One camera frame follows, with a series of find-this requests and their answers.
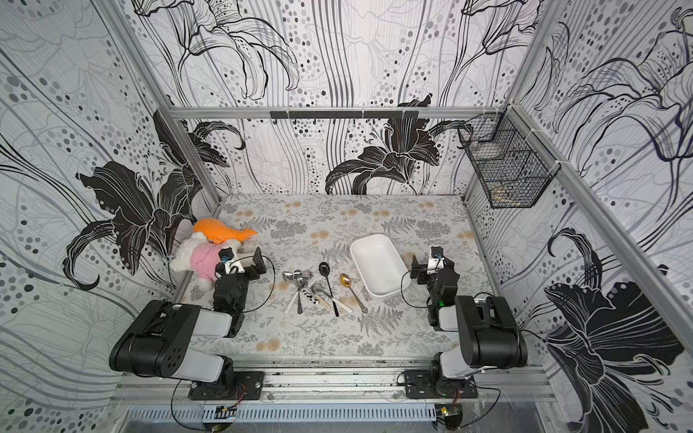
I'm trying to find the black bar on back rail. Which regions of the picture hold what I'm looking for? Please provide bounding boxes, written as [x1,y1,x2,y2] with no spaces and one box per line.
[270,110,420,120]

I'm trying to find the gold spoon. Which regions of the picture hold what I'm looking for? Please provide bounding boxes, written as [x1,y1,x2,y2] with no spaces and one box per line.
[340,274,368,315]

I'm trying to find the silver spoon spotted handle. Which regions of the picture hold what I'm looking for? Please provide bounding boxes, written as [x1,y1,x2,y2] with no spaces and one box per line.
[299,277,330,308]

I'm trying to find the small circuit board right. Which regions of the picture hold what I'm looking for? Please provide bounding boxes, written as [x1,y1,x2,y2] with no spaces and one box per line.
[435,404,463,428]

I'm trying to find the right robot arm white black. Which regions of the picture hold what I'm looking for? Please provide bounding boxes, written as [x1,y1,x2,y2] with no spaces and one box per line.
[408,253,528,382]

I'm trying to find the small circuit board left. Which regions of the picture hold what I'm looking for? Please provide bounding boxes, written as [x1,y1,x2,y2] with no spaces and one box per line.
[214,405,237,423]

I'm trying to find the black long-handled spoon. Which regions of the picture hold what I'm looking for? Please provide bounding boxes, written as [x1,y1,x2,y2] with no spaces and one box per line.
[319,262,339,318]

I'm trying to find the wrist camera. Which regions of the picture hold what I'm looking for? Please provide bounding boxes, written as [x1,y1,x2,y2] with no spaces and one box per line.
[428,246,444,272]
[216,247,245,276]

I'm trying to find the silver spoon wooden handle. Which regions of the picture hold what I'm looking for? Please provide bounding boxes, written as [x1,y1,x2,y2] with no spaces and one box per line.
[310,283,353,314]

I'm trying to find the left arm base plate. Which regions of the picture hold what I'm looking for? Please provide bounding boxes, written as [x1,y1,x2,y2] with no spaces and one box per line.
[188,371,265,402]

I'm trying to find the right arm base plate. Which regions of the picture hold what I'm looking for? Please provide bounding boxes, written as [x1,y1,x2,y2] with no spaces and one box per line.
[397,370,478,401]

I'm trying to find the black wire wall basket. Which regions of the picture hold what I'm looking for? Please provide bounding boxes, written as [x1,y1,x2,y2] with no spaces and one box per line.
[457,108,554,209]

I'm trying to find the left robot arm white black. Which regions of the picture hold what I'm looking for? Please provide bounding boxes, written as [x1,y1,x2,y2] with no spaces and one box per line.
[108,248,272,384]

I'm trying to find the white plush toy pink shirt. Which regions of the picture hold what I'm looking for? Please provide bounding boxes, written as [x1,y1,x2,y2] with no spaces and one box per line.
[169,218,257,292]

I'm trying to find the white slotted cable duct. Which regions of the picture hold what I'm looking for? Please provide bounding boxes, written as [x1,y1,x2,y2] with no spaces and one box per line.
[127,403,436,425]

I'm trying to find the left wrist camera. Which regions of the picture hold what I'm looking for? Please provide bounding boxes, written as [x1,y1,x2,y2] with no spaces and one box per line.
[216,247,245,276]

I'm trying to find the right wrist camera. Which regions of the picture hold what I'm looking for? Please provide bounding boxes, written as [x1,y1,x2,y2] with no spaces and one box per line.
[428,246,444,272]

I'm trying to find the small circuit board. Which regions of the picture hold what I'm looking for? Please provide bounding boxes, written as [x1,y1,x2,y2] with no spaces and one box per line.
[435,404,463,428]
[214,405,237,423]

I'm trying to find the aluminium mounting rail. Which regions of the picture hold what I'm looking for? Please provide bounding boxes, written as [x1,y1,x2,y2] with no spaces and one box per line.
[110,356,559,404]

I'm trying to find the white plastic storage box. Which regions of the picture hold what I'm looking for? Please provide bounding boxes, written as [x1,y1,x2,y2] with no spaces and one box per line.
[350,234,408,301]

